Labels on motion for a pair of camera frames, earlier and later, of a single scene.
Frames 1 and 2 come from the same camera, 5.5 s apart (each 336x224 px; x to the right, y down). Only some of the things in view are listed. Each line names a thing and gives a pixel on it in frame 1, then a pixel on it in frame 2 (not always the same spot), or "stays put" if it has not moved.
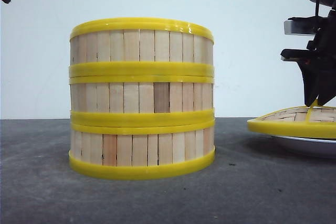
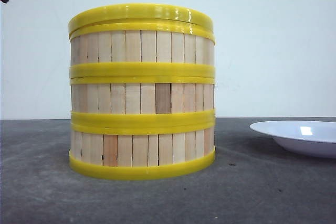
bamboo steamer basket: (141, 150) stays put
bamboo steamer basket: (142, 47) stays put
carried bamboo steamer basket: (142, 101) stays put
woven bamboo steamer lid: (312, 121) -> (149, 17)
